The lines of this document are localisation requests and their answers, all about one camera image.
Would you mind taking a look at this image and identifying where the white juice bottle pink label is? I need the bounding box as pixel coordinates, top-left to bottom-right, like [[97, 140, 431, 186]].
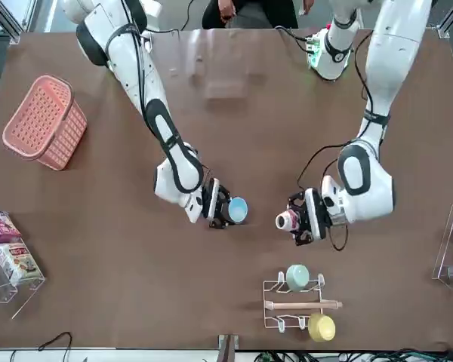
[[274, 209, 301, 232]]

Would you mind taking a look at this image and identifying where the mint green cup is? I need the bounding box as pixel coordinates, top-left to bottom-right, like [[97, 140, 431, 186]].
[[285, 263, 311, 292]]

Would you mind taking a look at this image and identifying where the yellow cup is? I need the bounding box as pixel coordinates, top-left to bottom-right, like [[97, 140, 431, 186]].
[[307, 312, 337, 343]]

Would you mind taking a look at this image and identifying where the white snack packet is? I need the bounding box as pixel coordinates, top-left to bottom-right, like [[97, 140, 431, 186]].
[[0, 241, 45, 287]]

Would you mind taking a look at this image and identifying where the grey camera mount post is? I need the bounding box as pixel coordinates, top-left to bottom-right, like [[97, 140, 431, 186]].
[[217, 333, 241, 362]]

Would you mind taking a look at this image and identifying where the white wire cup rack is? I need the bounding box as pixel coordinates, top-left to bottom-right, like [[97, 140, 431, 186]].
[[263, 273, 325, 335]]

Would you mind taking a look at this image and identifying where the blue ceramic cup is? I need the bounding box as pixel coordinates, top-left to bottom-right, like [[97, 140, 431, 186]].
[[227, 196, 249, 224]]

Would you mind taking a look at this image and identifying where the pink plastic basket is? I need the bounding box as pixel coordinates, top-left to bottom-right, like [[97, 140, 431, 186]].
[[2, 74, 88, 171]]

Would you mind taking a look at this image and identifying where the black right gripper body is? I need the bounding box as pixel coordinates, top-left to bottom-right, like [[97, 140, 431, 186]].
[[202, 177, 231, 227]]

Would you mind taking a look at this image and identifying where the person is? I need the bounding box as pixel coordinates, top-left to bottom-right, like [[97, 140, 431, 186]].
[[202, 0, 315, 30]]

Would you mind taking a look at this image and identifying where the clear acrylic snack shelf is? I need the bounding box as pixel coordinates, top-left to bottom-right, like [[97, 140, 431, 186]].
[[0, 199, 47, 321]]

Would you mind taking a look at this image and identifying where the small purple snack packet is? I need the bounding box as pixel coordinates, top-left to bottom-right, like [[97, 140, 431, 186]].
[[0, 206, 23, 244]]

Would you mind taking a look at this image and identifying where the clear acrylic can shelf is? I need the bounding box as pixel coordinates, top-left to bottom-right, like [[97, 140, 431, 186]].
[[432, 203, 453, 296]]

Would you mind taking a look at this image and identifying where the green circuit board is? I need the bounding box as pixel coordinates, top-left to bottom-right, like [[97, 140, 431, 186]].
[[305, 34, 322, 69]]

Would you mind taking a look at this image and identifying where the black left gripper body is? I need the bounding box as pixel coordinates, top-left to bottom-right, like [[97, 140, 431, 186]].
[[304, 188, 328, 242]]

